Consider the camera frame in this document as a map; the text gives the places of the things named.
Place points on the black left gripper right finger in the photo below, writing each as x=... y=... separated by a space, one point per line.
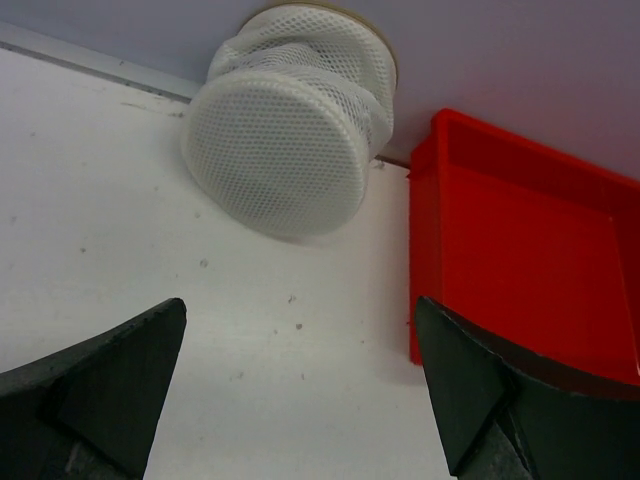
x=505 y=412

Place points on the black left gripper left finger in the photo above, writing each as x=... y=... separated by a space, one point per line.
x=91 y=411

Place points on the white mesh laundry bag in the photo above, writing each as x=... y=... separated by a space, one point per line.
x=294 y=108

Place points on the red plastic tray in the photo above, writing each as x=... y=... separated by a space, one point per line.
x=527 y=242

